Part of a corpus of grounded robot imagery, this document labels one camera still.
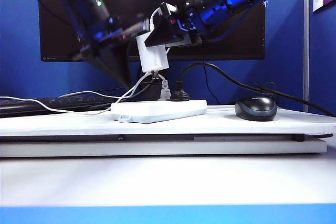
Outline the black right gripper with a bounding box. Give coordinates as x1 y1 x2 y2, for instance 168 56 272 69
144 2 204 48

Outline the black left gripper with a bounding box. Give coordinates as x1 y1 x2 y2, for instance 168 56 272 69
70 18 137 91

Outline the white charger block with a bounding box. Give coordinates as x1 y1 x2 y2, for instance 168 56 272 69
135 34 169 78

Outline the white charger cable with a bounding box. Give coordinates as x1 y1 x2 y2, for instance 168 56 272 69
57 7 171 99

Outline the white power strip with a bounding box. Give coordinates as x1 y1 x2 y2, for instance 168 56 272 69
110 99 208 124

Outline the black computer monitor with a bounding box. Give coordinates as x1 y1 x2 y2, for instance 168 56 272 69
38 0 266 62

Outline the black keyboard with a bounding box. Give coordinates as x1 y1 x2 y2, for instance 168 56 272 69
0 95 132 119

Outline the white raised desk board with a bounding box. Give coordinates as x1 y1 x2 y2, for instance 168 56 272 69
0 104 336 138

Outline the white lower board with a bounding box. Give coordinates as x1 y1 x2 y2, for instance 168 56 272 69
0 140 328 158

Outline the black grey computer mouse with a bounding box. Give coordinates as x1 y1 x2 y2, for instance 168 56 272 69
234 96 278 122

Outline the thin black monitor cable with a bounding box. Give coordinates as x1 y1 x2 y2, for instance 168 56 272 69
202 61 221 105

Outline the black power plug cable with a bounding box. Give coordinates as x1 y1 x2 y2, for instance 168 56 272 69
170 62 336 118

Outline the white power strip cord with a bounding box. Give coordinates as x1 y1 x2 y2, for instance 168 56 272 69
206 105 237 110

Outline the black mouse cable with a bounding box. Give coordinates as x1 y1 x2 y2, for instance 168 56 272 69
253 82 277 97

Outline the silver partition post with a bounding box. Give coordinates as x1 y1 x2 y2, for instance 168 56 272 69
303 0 310 113

